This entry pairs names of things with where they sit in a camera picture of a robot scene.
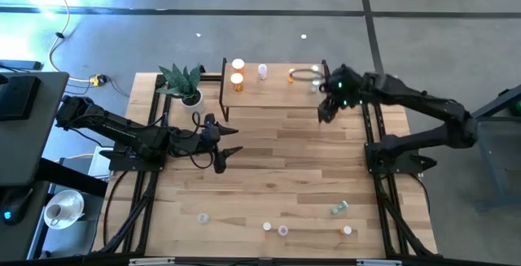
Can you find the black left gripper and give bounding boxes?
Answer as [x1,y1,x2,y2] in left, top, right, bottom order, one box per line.
[176,112,245,175]

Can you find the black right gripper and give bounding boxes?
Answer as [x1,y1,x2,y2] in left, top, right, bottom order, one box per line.
[317,63,366,124]

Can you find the green plant in white pot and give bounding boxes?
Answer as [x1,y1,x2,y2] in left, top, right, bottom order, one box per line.
[155,63,205,111]

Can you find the white paper box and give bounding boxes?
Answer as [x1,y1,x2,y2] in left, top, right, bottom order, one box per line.
[87,146,113,180]

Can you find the black desk crossbar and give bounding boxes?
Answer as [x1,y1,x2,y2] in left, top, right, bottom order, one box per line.
[37,157,109,198]

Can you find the grey metal trolley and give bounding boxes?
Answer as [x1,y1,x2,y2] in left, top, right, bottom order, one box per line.
[447,82,521,212]

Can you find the white cup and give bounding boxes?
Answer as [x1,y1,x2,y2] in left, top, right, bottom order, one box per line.
[44,203,63,226]

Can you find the dark grey desk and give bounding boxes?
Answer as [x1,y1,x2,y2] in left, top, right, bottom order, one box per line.
[0,70,70,263]

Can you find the black flat box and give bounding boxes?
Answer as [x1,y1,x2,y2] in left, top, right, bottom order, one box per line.
[0,74,42,121]

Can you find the black slim bar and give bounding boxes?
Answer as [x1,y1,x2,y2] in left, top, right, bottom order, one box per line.
[0,59,44,72]

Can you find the black computer mouse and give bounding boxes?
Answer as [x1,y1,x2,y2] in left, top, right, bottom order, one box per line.
[0,187,34,226]

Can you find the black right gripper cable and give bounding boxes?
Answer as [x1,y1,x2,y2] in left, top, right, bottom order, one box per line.
[290,68,327,84]

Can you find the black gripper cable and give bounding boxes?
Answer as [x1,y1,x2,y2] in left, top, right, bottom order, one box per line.
[290,68,327,84]
[162,110,216,170]

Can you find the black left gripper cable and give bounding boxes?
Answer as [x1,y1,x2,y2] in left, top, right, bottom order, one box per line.
[162,110,216,170]

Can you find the wooden shelf black metal frame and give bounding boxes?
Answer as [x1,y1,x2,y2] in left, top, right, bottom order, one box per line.
[218,57,331,124]

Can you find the black aluminium rig frame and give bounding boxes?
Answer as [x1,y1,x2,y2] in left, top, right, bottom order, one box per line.
[92,72,440,266]

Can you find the silver metal bracket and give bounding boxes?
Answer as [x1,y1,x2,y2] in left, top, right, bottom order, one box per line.
[357,259,403,266]
[129,258,176,266]

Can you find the black cable bundle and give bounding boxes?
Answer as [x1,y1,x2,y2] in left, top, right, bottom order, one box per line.
[99,171,160,255]
[374,174,433,257]

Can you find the white floor cable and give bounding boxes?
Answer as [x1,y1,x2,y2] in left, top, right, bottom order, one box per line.
[43,0,93,84]

